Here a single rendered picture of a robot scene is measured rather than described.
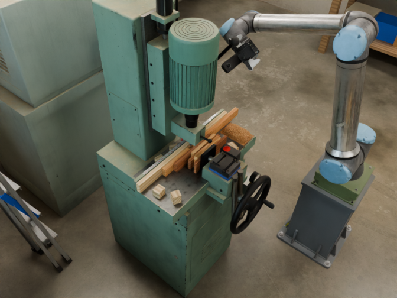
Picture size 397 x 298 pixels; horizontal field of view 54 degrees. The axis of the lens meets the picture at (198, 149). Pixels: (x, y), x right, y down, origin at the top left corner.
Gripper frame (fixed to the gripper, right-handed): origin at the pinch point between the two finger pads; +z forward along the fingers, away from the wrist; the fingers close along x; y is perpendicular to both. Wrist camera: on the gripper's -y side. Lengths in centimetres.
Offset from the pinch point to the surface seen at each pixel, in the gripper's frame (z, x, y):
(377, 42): -258, 60, 100
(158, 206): 18, 27, -59
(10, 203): 11, -11, -118
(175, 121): 0.0, 5.0, -37.2
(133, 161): -11, 7, -69
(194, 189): 8, 32, -46
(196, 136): 3.4, 15.3, -33.2
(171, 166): 5, 19, -50
